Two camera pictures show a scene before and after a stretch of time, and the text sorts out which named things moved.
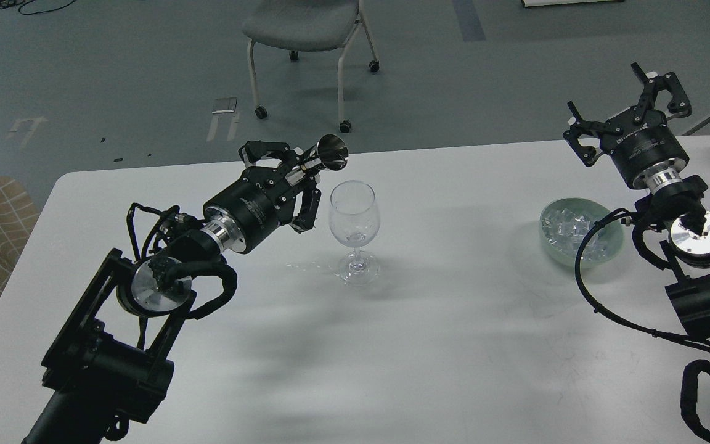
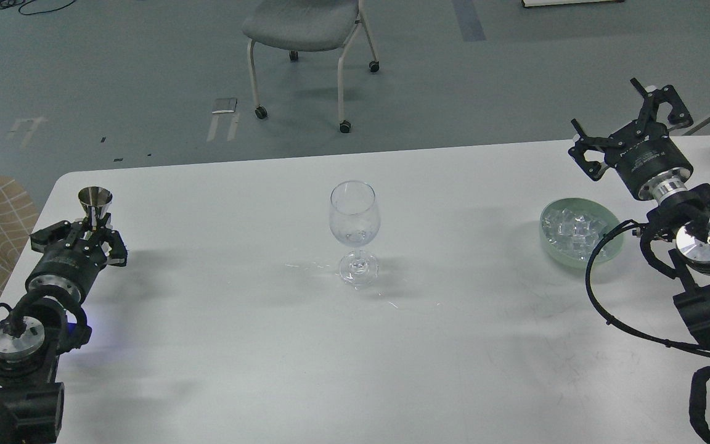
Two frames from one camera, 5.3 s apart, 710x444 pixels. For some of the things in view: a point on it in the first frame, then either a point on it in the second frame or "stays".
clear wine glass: x=354 y=218 stays
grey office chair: x=304 y=26 stays
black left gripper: x=249 y=209 → x=72 y=254
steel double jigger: x=332 y=153 → x=97 y=198
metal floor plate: x=224 y=105 stays
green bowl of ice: x=564 y=222 stays
